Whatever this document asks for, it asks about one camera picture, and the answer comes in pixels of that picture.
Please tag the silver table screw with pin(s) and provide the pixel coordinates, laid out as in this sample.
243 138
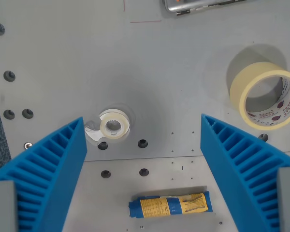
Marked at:
28 145

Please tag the large cream masking tape roll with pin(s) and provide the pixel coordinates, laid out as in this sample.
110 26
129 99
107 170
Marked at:
238 84

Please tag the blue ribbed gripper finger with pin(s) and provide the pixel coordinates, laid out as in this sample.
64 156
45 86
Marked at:
50 174
232 169

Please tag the blue bag roll yellow label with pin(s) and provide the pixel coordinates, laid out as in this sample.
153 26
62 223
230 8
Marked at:
174 205

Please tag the clear plastic storage box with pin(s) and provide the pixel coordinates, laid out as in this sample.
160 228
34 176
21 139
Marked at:
195 4

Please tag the small white tape roll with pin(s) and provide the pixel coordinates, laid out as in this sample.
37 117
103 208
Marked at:
104 125

